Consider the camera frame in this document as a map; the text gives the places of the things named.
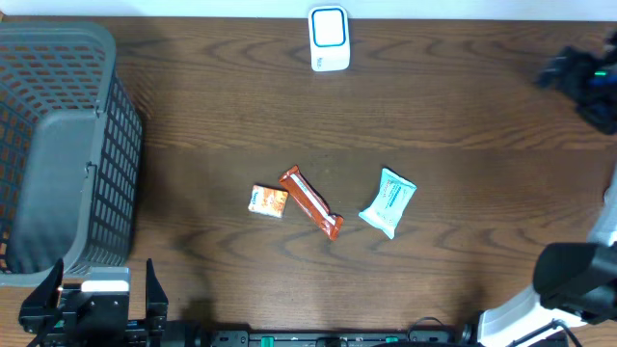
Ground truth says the grey plastic shopping basket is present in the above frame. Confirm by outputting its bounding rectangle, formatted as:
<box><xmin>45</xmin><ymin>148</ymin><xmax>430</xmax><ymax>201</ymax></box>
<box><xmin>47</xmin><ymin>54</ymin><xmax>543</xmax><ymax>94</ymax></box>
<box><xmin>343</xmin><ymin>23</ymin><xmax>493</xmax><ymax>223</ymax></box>
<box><xmin>1</xmin><ymin>22</ymin><xmax>144</xmax><ymax>286</ymax></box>

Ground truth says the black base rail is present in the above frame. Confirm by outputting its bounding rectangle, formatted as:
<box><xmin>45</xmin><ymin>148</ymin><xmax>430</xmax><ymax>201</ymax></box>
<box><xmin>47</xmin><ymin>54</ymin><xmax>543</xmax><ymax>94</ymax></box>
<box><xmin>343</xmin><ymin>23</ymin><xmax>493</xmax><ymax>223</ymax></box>
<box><xmin>154</xmin><ymin>318</ymin><xmax>478</xmax><ymax>347</ymax></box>

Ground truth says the white barcode scanner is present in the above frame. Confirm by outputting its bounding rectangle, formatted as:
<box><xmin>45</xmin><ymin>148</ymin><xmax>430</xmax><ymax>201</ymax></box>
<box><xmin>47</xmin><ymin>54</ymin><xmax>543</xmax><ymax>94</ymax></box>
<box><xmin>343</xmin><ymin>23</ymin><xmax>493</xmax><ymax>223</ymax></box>
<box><xmin>308</xmin><ymin>5</ymin><xmax>351</xmax><ymax>72</ymax></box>

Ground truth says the small orange box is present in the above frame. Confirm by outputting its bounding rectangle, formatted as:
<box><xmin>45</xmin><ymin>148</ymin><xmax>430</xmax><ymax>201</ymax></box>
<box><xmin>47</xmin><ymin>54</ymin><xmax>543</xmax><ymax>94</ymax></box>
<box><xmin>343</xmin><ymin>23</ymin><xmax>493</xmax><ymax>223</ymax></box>
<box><xmin>248</xmin><ymin>185</ymin><xmax>288</xmax><ymax>218</ymax></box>

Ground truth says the light green wipes pack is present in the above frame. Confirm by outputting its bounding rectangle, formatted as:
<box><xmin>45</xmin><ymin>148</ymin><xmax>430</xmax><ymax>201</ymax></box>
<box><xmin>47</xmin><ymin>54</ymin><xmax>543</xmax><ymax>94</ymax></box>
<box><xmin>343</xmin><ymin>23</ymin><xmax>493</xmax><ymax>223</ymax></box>
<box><xmin>359</xmin><ymin>168</ymin><xmax>416</xmax><ymax>239</ymax></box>

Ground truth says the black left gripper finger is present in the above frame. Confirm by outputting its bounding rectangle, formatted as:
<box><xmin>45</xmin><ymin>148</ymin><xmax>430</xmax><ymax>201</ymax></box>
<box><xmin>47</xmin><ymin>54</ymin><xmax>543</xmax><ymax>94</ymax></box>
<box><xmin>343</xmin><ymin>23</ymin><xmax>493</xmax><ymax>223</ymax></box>
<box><xmin>18</xmin><ymin>258</ymin><xmax>64</xmax><ymax>321</ymax></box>
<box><xmin>146</xmin><ymin>258</ymin><xmax>169</xmax><ymax>333</ymax></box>

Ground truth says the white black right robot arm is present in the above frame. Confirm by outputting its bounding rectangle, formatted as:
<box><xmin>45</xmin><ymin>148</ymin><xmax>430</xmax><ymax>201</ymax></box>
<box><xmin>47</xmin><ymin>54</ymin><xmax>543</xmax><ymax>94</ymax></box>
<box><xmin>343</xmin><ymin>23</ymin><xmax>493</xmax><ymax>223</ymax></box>
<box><xmin>460</xmin><ymin>36</ymin><xmax>616</xmax><ymax>346</ymax></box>

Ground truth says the red orange snack bar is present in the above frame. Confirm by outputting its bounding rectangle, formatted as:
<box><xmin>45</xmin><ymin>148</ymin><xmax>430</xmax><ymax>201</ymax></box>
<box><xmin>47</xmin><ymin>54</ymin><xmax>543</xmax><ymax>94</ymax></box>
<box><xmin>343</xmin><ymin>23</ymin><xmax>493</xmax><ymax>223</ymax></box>
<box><xmin>279</xmin><ymin>165</ymin><xmax>344</xmax><ymax>241</ymax></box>

